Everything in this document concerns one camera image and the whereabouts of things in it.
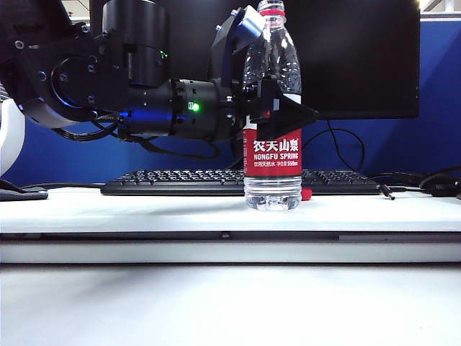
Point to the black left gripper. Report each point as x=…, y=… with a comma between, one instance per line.
x=230, y=115

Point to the dark grey cloth shirt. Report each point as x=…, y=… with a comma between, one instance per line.
x=21, y=196

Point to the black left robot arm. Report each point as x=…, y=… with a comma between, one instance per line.
x=72, y=72

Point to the clear plastic water bottle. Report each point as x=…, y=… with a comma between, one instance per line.
x=273, y=155

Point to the black monitor stand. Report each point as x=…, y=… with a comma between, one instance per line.
x=238, y=158

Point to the black computer keyboard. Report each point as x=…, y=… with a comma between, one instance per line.
x=162, y=180

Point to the black computer monitor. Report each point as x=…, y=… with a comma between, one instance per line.
x=360, y=72

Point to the black power adapter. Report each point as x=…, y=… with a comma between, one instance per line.
x=444, y=191

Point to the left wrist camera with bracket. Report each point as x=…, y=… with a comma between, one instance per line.
x=248, y=25

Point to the red plastic bottle cap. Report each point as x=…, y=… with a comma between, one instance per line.
x=307, y=194

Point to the white desk fan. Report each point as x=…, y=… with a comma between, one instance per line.
x=11, y=151

